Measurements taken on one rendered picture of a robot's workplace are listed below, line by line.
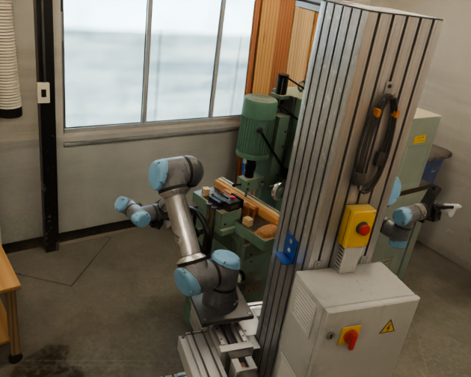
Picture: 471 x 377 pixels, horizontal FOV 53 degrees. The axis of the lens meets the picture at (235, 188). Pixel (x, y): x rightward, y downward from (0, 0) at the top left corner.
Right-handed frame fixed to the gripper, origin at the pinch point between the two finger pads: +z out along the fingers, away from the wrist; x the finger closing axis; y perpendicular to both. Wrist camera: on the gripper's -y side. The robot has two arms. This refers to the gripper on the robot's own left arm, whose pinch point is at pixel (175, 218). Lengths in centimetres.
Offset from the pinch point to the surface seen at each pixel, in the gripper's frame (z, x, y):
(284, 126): 23, 13, -69
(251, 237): 22.5, 31.5, -11.9
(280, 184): 36, 19, -42
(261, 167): 31, 6, -45
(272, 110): 7, 15, -72
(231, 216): 16.7, 17.9, -15.4
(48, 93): -36, -121, -19
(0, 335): -35, -35, 99
